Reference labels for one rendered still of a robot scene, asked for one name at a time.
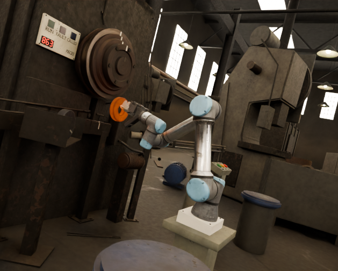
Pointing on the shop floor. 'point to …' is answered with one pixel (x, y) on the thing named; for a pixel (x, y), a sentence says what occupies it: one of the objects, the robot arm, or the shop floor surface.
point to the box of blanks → (309, 197)
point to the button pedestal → (218, 172)
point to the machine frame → (55, 95)
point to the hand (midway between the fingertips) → (120, 106)
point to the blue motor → (175, 175)
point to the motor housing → (123, 184)
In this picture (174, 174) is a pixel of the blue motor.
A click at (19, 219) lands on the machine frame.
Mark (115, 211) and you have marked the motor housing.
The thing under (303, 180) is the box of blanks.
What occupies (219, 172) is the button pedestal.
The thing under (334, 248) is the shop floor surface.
